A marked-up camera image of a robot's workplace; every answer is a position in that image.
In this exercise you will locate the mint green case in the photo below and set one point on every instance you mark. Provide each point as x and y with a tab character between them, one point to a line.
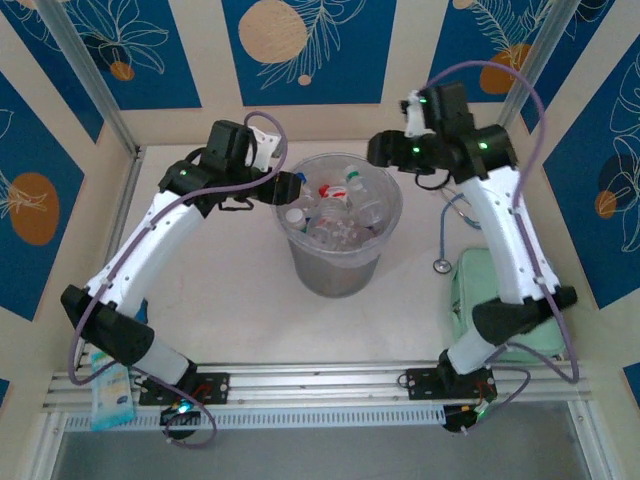
470	300

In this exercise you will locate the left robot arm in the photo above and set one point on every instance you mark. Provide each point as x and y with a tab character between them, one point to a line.
140	250

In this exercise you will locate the aluminium frame post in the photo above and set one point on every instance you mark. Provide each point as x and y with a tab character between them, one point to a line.
530	70
85	70

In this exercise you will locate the blue stethoscope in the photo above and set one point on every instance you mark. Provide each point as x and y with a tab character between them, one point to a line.
441	265

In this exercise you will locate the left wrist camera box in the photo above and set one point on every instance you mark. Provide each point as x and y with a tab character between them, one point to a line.
262	147

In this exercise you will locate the large red label cola bottle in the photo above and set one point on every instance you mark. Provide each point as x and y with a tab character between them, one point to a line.
337	227

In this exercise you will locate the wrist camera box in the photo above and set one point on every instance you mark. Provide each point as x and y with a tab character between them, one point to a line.
262	147
415	116

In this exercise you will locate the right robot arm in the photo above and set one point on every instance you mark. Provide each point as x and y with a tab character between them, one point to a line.
515	240

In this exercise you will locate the blue white wipes packet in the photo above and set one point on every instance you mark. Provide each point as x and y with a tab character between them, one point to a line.
114	395

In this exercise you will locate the Pepsi label plastic bottle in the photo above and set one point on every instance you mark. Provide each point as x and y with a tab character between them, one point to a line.
301	178

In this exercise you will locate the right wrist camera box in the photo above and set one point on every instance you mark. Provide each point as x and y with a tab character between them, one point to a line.
415	116

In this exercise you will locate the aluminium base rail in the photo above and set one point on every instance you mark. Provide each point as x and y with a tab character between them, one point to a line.
320	380

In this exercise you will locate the small blue object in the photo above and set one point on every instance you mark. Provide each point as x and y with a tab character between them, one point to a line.
143	312

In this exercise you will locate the black controller board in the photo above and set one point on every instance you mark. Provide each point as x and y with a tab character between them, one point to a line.
457	421
180	416

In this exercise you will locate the grey translucent waste bin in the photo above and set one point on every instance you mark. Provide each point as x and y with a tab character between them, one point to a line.
335	275

